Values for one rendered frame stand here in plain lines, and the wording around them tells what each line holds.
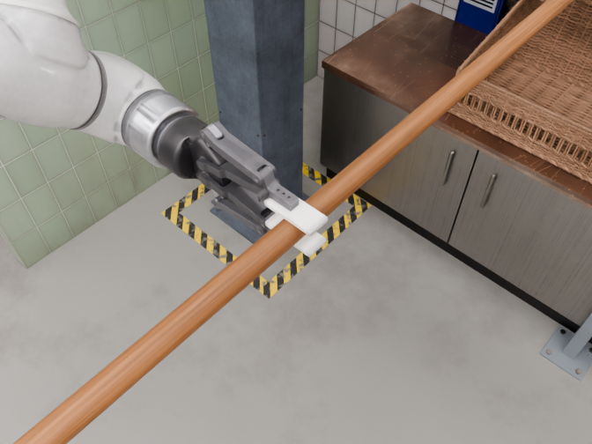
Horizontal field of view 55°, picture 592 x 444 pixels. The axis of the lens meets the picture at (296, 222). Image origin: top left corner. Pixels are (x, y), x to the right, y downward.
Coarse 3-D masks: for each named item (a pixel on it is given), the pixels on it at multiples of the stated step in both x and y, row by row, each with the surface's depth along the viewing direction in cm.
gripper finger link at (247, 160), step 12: (204, 132) 64; (228, 132) 65; (216, 144) 64; (228, 144) 64; (240, 144) 64; (228, 156) 63; (240, 156) 63; (252, 156) 63; (240, 168) 63; (252, 168) 62
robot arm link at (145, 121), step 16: (144, 96) 71; (160, 96) 72; (128, 112) 71; (144, 112) 70; (160, 112) 70; (176, 112) 70; (192, 112) 73; (128, 128) 71; (144, 128) 70; (160, 128) 70; (128, 144) 73; (144, 144) 70
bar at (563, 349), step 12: (588, 324) 168; (552, 336) 187; (564, 336) 187; (576, 336) 174; (588, 336) 171; (552, 348) 184; (564, 348) 182; (576, 348) 178; (588, 348) 184; (552, 360) 181; (564, 360) 181; (576, 360) 181; (588, 360) 181; (576, 372) 178
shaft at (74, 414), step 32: (512, 32) 87; (480, 64) 81; (448, 96) 77; (416, 128) 73; (384, 160) 70; (320, 192) 65; (352, 192) 67; (288, 224) 62; (256, 256) 59; (224, 288) 57; (192, 320) 55; (128, 352) 52; (160, 352) 53; (96, 384) 50; (128, 384) 51; (64, 416) 48; (96, 416) 50
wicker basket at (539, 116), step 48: (528, 0) 174; (576, 0) 172; (480, 48) 164; (528, 48) 187; (576, 48) 177; (480, 96) 161; (528, 96) 176; (576, 96) 176; (528, 144) 160; (576, 144) 149
